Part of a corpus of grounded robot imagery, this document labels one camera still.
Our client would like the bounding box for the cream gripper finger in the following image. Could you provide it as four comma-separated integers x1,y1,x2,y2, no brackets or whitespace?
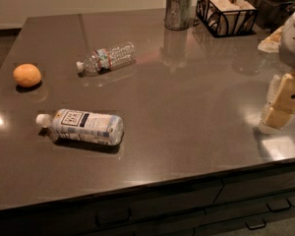
261,70,295,129
266,75,281,103

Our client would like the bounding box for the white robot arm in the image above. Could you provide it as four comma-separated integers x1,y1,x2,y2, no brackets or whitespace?
259,12,295,134

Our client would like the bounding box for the clear plastic water bottle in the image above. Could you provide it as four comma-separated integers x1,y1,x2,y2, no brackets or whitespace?
76,41,136,76

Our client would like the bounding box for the crumpled plastic bag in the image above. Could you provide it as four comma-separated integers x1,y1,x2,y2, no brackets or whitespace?
258,27,282,53

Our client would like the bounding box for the metal utensil cup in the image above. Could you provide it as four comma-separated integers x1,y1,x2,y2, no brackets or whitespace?
164,0,192,30

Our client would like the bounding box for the orange fruit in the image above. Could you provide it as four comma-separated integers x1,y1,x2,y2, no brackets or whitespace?
13,64,41,88

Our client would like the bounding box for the black wire napkin basket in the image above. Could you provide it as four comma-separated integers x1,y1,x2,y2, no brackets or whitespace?
195,0,258,37

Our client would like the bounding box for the black drawer handle right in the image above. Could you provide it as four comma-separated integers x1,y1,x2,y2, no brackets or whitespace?
266,199,291,212

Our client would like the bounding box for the black drawer handle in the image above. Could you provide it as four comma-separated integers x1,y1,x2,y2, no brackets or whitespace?
245,219,266,230
95,208,132,227
266,199,291,212

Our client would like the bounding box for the black drawer handle middle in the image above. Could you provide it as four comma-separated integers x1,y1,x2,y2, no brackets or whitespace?
245,219,266,230

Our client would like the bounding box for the black drawer handle left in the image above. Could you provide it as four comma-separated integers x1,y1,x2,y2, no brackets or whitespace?
95,208,132,227

